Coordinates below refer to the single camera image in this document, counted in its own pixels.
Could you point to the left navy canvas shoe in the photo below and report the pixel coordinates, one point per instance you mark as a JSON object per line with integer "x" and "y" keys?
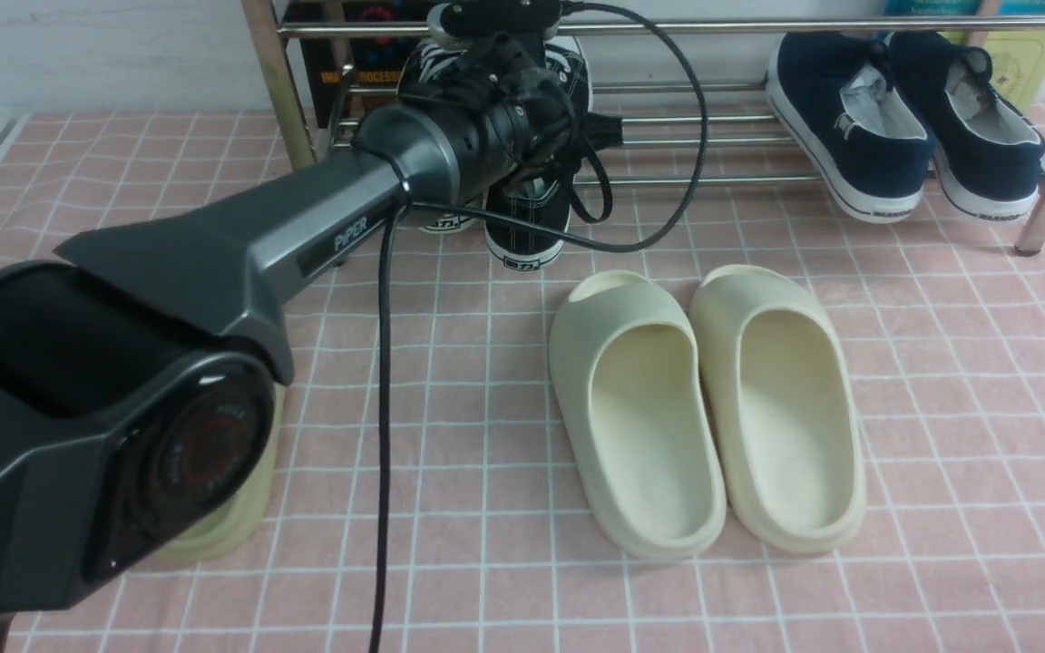
{"x": 836, "y": 95}

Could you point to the black image processing book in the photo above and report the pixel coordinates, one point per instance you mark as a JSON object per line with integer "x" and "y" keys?
{"x": 375, "y": 62}

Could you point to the black canvas sneaker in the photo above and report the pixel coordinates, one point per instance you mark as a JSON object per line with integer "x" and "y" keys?
{"x": 430, "y": 61}
{"x": 542, "y": 201}

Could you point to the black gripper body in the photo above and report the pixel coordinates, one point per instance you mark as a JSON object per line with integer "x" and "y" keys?
{"x": 508, "y": 118}

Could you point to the left cream foam slipper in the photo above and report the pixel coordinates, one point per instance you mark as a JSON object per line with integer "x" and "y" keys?
{"x": 624, "y": 365}

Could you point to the pink checkered tablecloth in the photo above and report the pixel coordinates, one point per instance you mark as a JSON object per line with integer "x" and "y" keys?
{"x": 492, "y": 544}

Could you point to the right green foam slipper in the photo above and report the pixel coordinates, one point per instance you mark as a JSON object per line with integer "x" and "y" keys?
{"x": 232, "y": 508}

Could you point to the right cream foam slipper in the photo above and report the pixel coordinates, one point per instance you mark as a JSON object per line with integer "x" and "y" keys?
{"x": 784, "y": 416}

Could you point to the cream foam slipper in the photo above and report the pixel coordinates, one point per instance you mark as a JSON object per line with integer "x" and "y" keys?
{"x": 624, "y": 365}
{"x": 784, "y": 416}

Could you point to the right navy canvas shoe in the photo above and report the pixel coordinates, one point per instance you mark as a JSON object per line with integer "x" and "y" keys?
{"x": 988, "y": 157}

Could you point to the navy canvas shoe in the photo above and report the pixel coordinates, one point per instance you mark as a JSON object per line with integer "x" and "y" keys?
{"x": 988, "y": 157}
{"x": 836, "y": 95}

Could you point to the yellow green book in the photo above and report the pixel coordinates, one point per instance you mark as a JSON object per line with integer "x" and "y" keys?
{"x": 1018, "y": 58}

